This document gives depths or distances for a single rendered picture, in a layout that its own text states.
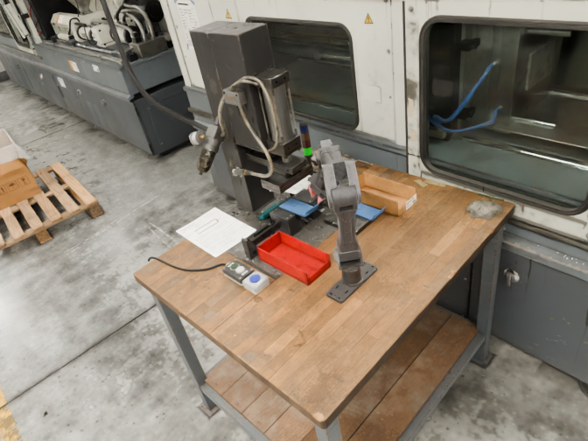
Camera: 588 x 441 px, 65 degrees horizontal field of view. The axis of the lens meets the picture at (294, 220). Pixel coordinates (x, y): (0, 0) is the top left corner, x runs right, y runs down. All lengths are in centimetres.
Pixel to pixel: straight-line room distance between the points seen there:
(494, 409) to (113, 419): 182
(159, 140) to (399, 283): 366
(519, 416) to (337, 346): 118
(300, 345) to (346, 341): 13
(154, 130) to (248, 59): 329
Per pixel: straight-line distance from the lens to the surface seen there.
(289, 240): 172
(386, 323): 144
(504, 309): 235
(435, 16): 183
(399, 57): 203
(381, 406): 208
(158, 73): 476
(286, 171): 170
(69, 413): 283
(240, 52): 158
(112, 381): 284
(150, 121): 478
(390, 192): 196
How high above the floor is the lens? 198
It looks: 35 degrees down
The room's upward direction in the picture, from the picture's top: 11 degrees counter-clockwise
